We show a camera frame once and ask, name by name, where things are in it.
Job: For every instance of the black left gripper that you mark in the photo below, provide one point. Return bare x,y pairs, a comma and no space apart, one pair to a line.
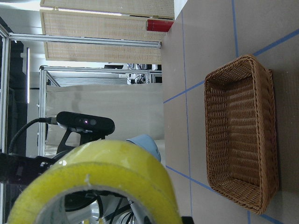
15,169

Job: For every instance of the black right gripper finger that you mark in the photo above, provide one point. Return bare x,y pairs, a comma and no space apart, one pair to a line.
187,220

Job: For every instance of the yellow tape roll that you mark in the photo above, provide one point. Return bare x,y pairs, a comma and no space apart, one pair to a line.
111,165

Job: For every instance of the brown wicker basket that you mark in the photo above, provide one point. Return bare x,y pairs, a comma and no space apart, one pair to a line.
241,146

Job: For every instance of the wooden lattice screen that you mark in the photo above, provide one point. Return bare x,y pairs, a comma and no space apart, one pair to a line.
108,19

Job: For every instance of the red cylinder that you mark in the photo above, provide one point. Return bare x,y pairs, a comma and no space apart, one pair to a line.
159,25

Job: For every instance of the aluminium frame post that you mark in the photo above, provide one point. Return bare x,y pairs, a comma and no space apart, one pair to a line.
83,40

